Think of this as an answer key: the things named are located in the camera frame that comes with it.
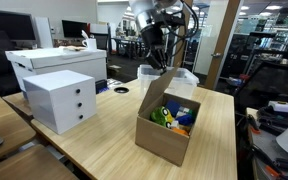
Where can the clear plastic lidded container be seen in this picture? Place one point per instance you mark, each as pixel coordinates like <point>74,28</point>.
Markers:
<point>187,83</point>

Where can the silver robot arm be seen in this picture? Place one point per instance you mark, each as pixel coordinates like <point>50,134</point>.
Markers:
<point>145,13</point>

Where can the grey white toy block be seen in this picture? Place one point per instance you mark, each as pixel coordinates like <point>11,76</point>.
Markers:
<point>184,110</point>

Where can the small black desk monitor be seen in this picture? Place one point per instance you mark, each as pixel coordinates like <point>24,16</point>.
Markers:
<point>74,29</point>

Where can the orange toy piece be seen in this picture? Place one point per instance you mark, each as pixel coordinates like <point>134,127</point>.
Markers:
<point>180,131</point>

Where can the blue square toy block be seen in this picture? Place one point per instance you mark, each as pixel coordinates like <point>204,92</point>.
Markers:
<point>173,107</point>

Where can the large white storage box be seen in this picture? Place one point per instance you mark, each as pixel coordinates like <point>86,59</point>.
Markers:
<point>60,61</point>

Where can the black mesh office chair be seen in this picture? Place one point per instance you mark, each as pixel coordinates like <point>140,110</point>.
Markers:
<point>270,80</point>

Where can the large black desk monitor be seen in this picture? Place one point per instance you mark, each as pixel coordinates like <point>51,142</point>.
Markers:
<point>7,26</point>

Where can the black padded office chair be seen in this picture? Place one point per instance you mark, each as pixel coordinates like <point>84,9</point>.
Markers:
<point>0,73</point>

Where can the white three-drawer cabinet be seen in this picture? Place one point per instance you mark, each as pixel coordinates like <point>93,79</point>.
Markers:
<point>57,100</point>

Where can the white upright panel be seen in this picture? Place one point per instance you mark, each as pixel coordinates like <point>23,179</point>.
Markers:
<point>43,33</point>

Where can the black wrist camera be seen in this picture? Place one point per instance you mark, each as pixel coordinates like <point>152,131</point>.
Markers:
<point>175,20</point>

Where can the dark blue toy piece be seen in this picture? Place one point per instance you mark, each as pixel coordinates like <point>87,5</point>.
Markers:
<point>184,120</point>

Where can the white flat device box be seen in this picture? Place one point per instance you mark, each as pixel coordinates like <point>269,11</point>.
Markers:
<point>281,106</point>

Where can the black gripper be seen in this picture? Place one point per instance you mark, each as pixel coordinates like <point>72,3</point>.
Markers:
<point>154,41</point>

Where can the brown cardboard box with lid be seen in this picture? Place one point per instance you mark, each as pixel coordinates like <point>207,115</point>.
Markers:
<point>160,143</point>

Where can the white wall thermostat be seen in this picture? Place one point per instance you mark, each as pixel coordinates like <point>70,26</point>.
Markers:
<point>52,30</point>

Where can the white mug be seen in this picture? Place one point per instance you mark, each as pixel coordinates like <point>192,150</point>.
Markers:
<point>91,44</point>

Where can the green plush toy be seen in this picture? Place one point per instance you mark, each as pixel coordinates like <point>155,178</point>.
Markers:
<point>160,116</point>

